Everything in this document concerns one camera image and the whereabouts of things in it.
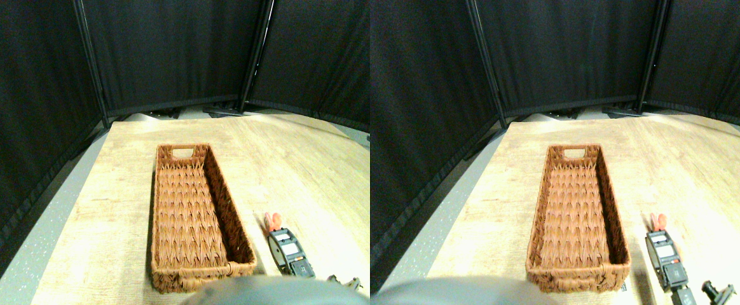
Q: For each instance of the brown wicker basket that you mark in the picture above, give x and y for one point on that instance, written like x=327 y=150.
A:
x=182 y=210
x=573 y=210

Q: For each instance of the red plush toy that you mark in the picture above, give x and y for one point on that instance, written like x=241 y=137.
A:
x=273 y=222
x=657 y=221

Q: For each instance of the black curtain stand foot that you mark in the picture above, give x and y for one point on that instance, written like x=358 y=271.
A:
x=621 y=112
x=224 y=113

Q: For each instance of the black curtain stand pole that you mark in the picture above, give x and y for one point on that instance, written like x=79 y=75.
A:
x=255 y=57
x=486 y=63
x=652 y=57
x=93 y=63

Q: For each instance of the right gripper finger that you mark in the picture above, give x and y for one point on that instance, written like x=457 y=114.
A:
x=665 y=254
x=290 y=251

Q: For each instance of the black bracket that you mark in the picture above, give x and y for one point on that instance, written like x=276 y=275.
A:
x=349 y=283

